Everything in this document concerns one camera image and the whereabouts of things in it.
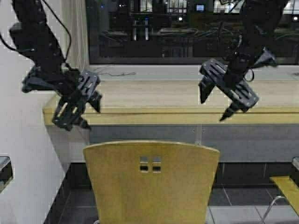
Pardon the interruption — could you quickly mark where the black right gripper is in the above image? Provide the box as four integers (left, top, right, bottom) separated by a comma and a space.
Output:
199, 58, 259, 122

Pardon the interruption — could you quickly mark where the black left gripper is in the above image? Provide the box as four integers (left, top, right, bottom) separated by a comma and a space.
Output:
52, 70, 102, 131

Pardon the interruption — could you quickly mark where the yellow wooden chair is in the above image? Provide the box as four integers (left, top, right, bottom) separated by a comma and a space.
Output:
83, 140, 220, 224
260, 176, 299, 224

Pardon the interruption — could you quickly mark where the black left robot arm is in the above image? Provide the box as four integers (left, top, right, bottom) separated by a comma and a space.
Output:
9, 0, 102, 131

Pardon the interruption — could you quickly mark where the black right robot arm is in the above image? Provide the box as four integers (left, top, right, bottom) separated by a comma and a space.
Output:
199, 0, 288, 121

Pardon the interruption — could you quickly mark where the long wooden counter table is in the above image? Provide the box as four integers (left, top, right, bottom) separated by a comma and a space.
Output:
43, 80, 299, 128

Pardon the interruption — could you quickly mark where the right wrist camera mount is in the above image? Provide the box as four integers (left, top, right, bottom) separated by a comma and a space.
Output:
253, 47, 278, 68

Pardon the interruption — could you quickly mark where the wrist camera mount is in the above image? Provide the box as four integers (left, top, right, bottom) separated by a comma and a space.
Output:
253, 47, 278, 68
21, 66, 58, 93

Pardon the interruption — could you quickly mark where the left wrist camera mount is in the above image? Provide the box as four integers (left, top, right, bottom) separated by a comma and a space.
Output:
21, 66, 58, 93

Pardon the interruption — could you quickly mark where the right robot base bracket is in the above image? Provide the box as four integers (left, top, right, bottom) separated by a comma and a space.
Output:
291, 157, 299, 186

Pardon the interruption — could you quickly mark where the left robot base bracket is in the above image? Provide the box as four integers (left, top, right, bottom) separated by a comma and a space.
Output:
0, 156, 14, 192

